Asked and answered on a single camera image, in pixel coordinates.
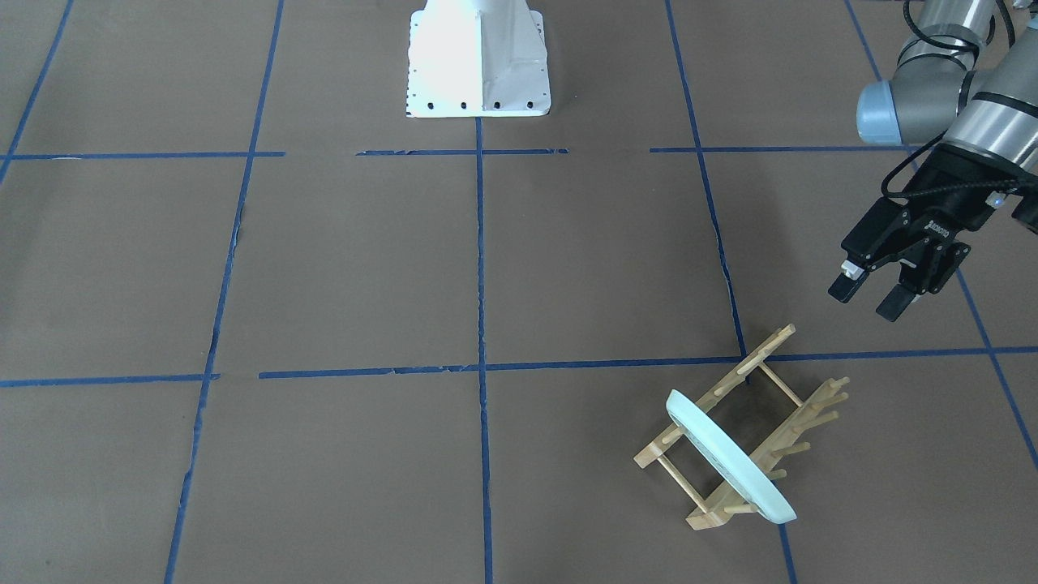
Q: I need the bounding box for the light green ceramic plate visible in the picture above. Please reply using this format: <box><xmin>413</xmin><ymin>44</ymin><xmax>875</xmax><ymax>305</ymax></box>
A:
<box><xmin>665</xmin><ymin>389</ymin><xmax>797</xmax><ymax>525</ymax></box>

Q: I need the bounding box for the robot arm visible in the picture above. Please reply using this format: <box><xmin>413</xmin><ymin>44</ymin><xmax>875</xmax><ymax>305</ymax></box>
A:
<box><xmin>828</xmin><ymin>1</ymin><xmax>1037</xmax><ymax>321</ymax></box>

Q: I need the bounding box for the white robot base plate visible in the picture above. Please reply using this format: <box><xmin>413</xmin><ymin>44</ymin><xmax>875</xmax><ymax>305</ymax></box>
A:
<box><xmin>405</xmin><ymin>1</ymin><xmax>552</xmax><ymax>118</ymax></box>

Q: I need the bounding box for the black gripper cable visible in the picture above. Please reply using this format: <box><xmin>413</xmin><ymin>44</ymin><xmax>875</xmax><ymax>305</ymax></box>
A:
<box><xmin>880</xmin><ymin>0</ymin><xmax>1014</xmax><ymax>202</ymax></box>

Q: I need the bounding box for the wooden dish rack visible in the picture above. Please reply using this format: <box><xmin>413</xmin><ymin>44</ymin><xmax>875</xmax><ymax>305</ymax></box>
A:
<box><xmin>633</xmin><ymin>324</ymin><xmax>850</xmax><ymax>530</ymax></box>

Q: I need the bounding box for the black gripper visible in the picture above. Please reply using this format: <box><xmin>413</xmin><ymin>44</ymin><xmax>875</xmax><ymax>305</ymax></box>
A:
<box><xmin>828</xmin><ymin>145</ymin><xmax>1019</xmax><ymax>323</ymax></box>

